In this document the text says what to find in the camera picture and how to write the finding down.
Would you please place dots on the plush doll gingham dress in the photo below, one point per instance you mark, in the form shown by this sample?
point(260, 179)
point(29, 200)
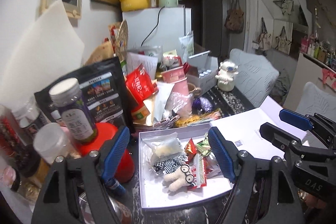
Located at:
point(176, 179)

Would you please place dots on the red canister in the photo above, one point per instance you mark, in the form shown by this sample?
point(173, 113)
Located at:
point(105, 130)

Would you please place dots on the clear jar dark label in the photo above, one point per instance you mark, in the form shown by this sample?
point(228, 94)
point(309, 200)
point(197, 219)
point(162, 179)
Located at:
point(76, 119)

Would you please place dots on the black printed pouch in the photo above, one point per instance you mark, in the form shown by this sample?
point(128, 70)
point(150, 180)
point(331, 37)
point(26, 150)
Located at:
point(105, 92)

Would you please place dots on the cream canvas tote bag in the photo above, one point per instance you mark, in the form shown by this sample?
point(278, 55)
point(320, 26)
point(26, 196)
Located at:
point(282, 44)
point(265, 40)

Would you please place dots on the clear lidded jar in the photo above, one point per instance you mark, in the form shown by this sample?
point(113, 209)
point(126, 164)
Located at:
point(52, 142)

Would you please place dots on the small yellow red sachet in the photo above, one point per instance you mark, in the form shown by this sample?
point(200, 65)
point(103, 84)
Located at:
point(190, 148)

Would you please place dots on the clear plastic packet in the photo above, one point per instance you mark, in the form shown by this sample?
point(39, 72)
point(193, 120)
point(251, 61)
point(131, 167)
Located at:
point(165, 149)

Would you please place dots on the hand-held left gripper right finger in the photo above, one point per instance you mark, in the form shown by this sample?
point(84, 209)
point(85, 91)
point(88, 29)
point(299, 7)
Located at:
point(220, 155)

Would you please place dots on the white wall socket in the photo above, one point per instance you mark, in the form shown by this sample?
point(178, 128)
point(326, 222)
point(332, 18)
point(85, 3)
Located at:
point(255, 45)

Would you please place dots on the blue tube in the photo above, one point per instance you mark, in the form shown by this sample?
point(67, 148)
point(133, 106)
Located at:
point(115, 186)

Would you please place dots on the grey leaf-pattern cushion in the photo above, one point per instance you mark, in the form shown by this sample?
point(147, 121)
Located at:
point(254, 74)

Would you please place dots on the purple wrapper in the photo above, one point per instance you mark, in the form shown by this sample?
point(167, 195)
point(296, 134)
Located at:
point(203, 104)

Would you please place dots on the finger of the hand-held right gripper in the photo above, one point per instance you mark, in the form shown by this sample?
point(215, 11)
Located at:
point(295, 119)
point(278, 136)

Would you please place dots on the brown tote bag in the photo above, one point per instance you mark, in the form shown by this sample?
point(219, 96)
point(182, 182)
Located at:
point(234, 20)

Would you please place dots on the brown paper bag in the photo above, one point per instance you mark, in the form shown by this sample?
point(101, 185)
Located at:
point(101, 53)

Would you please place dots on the pink lip gloss tube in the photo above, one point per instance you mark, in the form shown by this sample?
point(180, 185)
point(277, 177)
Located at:
point(168, 121)

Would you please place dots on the red orange green carton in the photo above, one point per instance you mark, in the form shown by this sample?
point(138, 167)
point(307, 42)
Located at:
point(140, 113)

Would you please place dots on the red snack packet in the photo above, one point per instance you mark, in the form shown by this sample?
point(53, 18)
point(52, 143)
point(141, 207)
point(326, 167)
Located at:
point(198, 174)

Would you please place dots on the clear plastic bag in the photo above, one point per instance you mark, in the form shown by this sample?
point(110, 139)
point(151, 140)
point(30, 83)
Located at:
point(176, 103)

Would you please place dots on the clear jar red contents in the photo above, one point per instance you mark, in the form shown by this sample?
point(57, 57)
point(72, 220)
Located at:
point(8, 132)

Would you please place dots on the clear jar dark contents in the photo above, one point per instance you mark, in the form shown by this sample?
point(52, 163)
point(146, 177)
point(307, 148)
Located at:
point(29, 119)

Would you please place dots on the amber jar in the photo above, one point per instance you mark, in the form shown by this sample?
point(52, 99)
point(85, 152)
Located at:
point(42, 170)

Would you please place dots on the white slotted basket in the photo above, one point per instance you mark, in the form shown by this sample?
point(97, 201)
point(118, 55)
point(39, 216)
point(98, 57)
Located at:
point(141, 64)

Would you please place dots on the red foil packet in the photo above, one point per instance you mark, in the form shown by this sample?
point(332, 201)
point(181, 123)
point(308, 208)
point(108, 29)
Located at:
point(139, 85)

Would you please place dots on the white fridge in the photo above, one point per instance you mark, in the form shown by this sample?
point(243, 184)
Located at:
point(136, 29)

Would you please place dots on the brown ceramic cup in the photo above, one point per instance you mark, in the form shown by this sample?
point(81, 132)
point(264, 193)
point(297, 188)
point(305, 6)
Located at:
point(194, 90)

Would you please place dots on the white cardboard box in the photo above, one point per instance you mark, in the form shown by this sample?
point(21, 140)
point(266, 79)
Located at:
point(162, 192)

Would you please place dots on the gold round plate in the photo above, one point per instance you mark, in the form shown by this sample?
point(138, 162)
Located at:
point(123, 37)

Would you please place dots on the white foam board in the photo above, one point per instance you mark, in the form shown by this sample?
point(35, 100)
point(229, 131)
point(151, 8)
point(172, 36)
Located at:
point(39, 50)

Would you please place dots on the yellow snack packet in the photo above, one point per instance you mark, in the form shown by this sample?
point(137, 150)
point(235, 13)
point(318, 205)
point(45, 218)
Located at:
point(191, 120)

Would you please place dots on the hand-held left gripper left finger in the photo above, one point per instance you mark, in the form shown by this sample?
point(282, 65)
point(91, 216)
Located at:
point(115, 153)

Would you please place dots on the pink paper cup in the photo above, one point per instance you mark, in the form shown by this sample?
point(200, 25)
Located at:
point(173, 75)

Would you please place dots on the green white pouch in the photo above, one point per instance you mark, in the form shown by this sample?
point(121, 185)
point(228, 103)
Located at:
point(187, 48)

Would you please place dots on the gold envelope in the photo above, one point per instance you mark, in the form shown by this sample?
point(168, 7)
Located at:
point(149, 108)

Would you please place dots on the white corrugated box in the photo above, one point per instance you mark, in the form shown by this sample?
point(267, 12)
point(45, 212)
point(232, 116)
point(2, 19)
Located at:
point(202, 82)

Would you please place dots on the white paper bag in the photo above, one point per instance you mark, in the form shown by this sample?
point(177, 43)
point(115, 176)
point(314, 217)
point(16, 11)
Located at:
point(161, 98)

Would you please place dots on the star-shaped canvas bag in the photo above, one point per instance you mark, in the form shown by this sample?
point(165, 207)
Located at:
point(284, 6)

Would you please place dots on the row of cosmetic bottles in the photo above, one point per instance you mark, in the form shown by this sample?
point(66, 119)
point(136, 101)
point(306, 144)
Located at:
point(317, 50)

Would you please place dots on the white cartoon dog jar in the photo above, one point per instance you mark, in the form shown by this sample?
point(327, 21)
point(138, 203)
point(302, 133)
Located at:
point(225, 82)

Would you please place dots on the pink paper cutout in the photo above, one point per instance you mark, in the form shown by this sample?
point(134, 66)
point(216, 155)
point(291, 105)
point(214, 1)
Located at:
point(329, 77)

